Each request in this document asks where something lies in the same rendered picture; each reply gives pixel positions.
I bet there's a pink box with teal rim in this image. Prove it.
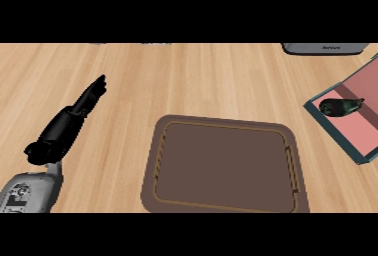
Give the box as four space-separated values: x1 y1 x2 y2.
301 53 378 166

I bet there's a brown tray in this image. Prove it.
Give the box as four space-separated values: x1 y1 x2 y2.
138 114 311 214

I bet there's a dark green eggplant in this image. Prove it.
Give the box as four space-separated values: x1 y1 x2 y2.
317 97 366 118

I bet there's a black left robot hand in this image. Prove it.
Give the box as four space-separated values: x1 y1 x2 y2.
22 74 107 167

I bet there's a grey appliance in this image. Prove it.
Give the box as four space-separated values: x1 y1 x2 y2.
280 43 370 56

